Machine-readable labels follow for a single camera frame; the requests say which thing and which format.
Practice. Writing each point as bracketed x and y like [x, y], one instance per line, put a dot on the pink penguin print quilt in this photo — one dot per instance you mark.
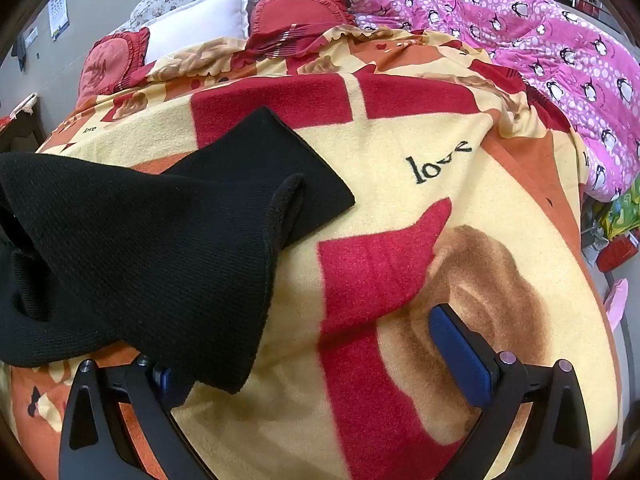
[525, 30]

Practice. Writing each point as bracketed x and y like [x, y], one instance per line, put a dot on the white pillow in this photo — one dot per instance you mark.
[200, 25]

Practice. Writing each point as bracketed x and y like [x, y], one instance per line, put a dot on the wall calendar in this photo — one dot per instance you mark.
[59, 12]

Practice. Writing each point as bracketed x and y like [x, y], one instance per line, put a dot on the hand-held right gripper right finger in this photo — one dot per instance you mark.
[460, 355]

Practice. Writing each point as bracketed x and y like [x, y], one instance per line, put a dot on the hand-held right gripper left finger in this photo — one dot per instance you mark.
[163, 379]

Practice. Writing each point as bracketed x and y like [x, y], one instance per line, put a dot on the black pants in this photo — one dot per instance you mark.
[150, 240]

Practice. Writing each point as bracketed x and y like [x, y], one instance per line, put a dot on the green printed bag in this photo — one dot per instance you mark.
[622, 212]

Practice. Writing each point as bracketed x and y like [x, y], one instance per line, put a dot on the red yellow printed blanket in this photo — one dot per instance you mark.
[400, 200]

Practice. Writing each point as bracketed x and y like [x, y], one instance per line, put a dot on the dark hanging cloth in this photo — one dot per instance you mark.
[21, 52]

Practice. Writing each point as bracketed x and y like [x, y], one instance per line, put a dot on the pink plush item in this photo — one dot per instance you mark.
[617, 302]

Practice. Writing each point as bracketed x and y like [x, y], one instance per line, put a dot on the red heart-shaped cushion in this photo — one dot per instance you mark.
[105, 65]
[295, 7]

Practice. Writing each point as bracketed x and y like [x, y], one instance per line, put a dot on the dark wooden table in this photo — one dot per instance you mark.
[17, 125]

